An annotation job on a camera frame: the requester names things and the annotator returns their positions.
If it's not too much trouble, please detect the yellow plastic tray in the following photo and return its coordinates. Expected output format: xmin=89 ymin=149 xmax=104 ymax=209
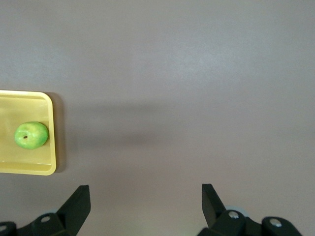
xmin=0 ymin=90 xmax=57 ymax=176

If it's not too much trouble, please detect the green apple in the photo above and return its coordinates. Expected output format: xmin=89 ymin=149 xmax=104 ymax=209
xmin=14 ymin=121 xmax=50 ymax=150

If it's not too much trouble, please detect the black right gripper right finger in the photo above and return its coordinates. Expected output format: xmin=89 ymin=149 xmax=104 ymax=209
xmin=196 ymin=183 xmax=302 ymax=236

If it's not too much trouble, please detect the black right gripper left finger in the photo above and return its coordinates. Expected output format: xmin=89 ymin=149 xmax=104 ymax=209
xmin=0 ymin=184 xmax=92 ymax=236

